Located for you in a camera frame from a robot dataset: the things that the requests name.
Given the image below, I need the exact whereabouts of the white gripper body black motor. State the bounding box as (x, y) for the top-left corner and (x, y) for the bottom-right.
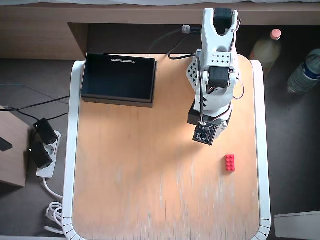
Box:
(187, 106), (230, 141)

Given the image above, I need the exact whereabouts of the red lego block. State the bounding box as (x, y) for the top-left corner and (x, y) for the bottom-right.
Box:
(224, 153), (237, 173)

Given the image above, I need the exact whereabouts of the black box bin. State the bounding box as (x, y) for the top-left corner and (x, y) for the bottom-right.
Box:
(80, 52), (158, 109)

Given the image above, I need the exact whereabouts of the white barcode label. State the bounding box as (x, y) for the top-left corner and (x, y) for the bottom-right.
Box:
(110, 58), (136, 64)

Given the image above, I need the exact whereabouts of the juice bottle pink cap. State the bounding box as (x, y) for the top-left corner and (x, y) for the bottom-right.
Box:
(249, 28), (283, 73)

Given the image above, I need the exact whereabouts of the clear water bottle blue label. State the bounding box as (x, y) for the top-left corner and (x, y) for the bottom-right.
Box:
(286, 48), (320, 94)

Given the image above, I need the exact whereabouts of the black power adapter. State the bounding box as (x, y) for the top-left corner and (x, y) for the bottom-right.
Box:
(33, 118), (59, 145)
(26, 141), (53, 169)

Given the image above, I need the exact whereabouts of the grey white box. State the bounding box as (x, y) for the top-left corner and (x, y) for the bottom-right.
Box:
(273, 211), (320, 238)

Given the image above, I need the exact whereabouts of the white power strip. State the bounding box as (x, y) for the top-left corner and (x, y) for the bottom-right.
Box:
(36, 130), (62, 179)

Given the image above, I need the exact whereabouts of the brown wooden desk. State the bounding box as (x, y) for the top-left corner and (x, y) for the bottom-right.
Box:
(0, 0), (320, 61)

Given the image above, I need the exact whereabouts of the light wooden cabinet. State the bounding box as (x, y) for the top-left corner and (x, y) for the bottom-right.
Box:
(0, 104), (32, 188)

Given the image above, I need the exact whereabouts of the flat black object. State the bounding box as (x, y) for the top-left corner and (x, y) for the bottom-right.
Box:
(0, 136), (13, 152)

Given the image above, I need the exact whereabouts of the thin black camera cable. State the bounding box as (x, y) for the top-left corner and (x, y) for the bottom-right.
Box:
(196, 55), (205, 125)

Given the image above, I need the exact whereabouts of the black wrist camera board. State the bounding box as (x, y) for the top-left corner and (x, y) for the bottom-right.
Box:
(192, 121), (217, 146)

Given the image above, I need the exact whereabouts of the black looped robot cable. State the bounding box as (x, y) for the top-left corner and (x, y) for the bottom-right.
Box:
(167, 31), (201, 61)

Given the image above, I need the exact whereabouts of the black cable silver plug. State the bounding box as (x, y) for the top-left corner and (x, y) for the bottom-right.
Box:
(149, 24), (202, 54)

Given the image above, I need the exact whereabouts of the thin black floor cable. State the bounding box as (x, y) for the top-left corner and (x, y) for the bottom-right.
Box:
(0, 96), (70, 126)

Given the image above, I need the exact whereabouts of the white power strip cable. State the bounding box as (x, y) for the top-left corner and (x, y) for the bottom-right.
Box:
(42, 176), (66, 236)

